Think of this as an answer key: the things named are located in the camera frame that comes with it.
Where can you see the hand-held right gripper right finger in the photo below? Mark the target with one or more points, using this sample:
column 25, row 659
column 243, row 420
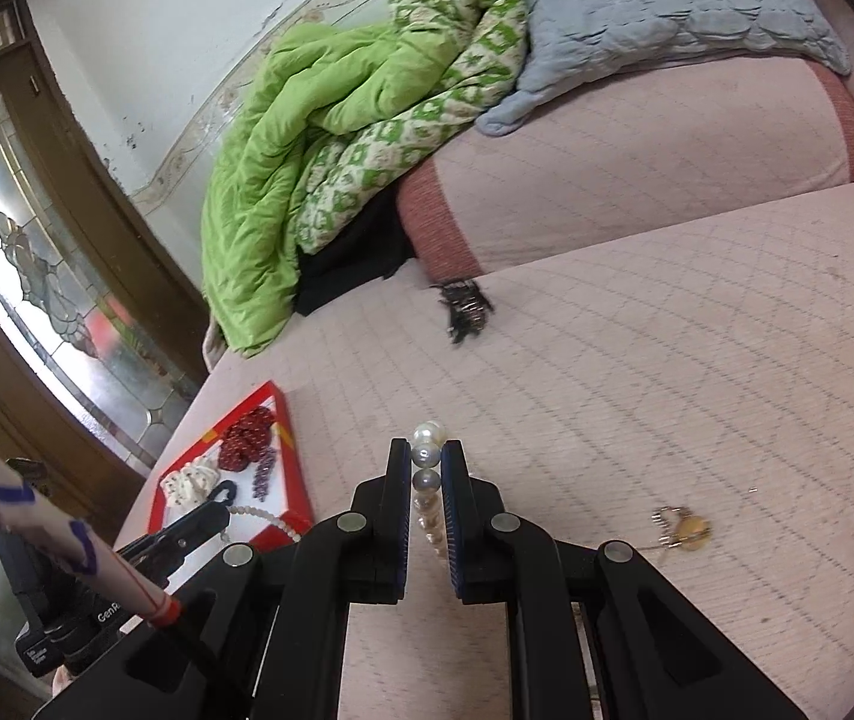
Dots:
column 451, row 517

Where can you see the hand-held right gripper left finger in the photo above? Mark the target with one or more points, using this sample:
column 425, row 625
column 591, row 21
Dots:
column 389, row 510

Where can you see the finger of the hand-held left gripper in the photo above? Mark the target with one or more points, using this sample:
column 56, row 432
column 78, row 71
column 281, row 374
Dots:
column 179, row 536

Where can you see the white dotted scrunchie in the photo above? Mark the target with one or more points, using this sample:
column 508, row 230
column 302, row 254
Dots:
column 187, row 484

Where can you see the purple beaded hair clip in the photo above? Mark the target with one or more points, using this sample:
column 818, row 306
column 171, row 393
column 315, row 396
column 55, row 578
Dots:
column 263, row 472

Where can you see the red jewelry tray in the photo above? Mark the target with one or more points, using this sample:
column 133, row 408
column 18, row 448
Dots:
column 284, row 476

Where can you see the red dotted scrunchie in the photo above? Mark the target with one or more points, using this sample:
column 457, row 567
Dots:
column 243, row 439

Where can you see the beige cloth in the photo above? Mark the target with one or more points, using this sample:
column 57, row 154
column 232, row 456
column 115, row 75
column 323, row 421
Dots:
column 213, row 345

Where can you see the black hair claw clip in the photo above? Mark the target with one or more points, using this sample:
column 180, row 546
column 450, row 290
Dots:
column 464, row 307

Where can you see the black cloth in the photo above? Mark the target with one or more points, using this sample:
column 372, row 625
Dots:
column 352, row 255

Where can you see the wooden stained glass door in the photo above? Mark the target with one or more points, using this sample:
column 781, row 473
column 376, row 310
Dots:
column 97, row 187

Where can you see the pink bolster cushion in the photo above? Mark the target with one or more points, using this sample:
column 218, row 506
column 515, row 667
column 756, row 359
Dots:
column 622, row 165

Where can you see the green quilt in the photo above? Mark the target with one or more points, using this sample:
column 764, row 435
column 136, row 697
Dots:
column 284, row 127

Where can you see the grey quilted pillow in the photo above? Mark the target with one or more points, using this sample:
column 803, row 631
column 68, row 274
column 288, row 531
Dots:
column 659, row 0

